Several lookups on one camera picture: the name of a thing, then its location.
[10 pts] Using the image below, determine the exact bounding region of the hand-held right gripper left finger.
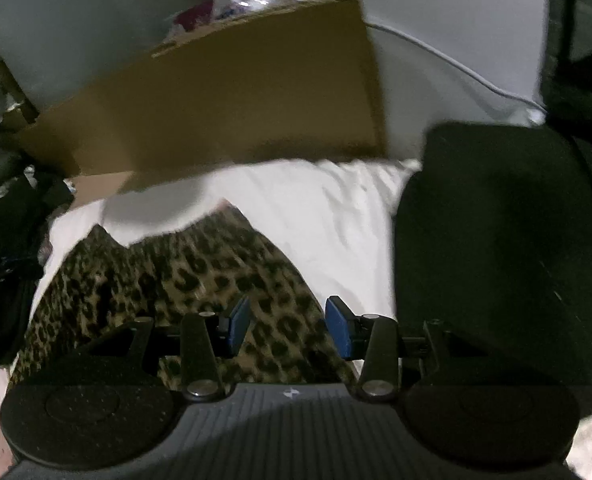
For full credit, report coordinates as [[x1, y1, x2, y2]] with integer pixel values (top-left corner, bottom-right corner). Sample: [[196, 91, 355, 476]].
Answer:
[[83, 295, 251, 403]]

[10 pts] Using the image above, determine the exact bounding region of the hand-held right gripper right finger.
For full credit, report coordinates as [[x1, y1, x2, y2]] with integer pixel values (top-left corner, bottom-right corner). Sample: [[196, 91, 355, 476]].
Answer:
[[325, 296, 482, 403]]

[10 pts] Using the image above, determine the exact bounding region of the leopard print garment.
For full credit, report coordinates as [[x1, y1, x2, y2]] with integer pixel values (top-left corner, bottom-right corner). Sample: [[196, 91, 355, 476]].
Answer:
[[0, 206, 359, 392]]

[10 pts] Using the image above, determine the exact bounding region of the dark clothes pile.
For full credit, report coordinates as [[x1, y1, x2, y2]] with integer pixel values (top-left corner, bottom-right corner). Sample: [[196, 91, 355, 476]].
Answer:
[[0, 150, 74, 366]]

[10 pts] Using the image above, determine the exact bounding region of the colourful clothes heap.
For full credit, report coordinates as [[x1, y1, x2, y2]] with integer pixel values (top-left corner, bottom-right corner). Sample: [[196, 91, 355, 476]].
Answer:
[[172, 0, 308, 32]]

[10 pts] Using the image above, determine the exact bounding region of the white printed bedsheet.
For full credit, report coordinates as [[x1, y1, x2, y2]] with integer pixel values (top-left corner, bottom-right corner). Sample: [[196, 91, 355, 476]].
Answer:
[[0, 157, 592, 480]]

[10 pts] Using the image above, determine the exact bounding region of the black folded cloth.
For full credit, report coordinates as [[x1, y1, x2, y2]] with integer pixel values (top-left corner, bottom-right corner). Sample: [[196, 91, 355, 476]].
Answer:
[[393, 122, 592, 387]]

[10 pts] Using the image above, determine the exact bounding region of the brown cardboard box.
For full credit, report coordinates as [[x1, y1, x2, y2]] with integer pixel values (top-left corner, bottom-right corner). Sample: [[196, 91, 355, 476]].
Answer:
[[0, 0, 389, 211]]

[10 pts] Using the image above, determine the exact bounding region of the pale grey pillow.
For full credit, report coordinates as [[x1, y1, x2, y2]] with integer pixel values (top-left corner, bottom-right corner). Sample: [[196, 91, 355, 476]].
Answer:
[[0, 0, 218, 113]]

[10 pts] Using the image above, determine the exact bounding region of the white pillow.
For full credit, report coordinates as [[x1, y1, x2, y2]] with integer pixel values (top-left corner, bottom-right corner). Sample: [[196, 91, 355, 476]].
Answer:
[[316, 0, 551, 161]]

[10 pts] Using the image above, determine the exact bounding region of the dark cloth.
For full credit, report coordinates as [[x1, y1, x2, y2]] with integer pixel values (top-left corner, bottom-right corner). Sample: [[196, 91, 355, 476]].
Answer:
[[543, 0, 592, 128]]

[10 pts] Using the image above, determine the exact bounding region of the white cable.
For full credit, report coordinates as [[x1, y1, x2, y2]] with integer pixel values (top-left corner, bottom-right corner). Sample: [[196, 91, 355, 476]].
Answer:
[[365, 21, 546, 112]]

